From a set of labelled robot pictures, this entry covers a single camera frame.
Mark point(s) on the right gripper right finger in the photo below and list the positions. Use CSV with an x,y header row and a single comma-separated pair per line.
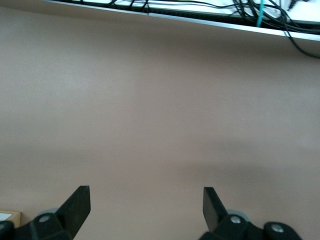
x,y
217,217

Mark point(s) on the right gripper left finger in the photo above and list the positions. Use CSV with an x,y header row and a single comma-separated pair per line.
x,y
72,215

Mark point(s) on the wooden drawer cabinet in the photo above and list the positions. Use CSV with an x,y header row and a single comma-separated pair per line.
x,y
16,218

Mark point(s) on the brown table mat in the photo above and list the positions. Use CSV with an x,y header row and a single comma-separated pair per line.
x,y
150,112

